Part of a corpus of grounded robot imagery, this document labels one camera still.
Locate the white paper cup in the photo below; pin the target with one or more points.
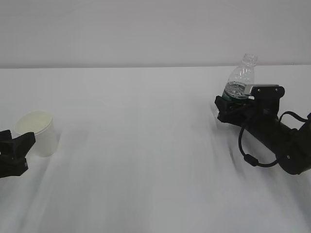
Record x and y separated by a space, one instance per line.
41 124

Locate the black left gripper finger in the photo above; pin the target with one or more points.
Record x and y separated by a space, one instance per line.
5 142
15 164

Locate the clear water bottle green label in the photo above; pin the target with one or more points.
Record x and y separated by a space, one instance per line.
241 76

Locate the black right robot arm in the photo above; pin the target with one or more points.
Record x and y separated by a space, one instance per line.
291 147

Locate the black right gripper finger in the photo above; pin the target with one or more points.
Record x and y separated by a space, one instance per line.
241 103
227 115

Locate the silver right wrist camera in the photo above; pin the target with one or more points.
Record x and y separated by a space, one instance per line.
266 97

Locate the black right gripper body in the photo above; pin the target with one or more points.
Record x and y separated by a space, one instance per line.
264 126

